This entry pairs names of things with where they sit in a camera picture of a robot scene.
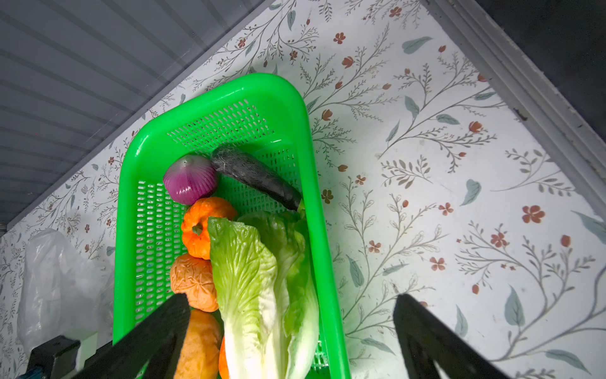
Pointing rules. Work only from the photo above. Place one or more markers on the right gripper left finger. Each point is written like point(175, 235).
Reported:
point(152, 348)

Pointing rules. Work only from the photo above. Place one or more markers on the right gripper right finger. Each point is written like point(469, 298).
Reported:
point(427, 345)

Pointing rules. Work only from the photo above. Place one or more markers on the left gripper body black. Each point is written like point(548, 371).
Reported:
point(65, 356)

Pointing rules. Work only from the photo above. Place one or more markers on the toy potato yellow brown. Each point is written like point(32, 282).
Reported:
point(199, 356)

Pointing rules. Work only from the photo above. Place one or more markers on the clear zip top bag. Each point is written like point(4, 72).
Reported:
point(63, 292)

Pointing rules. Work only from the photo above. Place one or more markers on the toy orange carrot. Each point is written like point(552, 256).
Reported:
point(223, 366)

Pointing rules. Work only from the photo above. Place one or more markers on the toy orange walnut ball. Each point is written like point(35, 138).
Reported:
point(193, 277)

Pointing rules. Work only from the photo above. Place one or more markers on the toy orange pumpkin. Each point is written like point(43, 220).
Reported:
point(194, 227)

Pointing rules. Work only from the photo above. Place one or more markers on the toy napa cabbage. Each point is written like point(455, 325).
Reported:
point(262, 271)

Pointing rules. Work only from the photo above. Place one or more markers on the toy purple onion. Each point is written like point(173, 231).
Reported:
point(190, 179)

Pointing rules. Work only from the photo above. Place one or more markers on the toy dark eggplant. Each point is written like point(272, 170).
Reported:
point(245, 168)

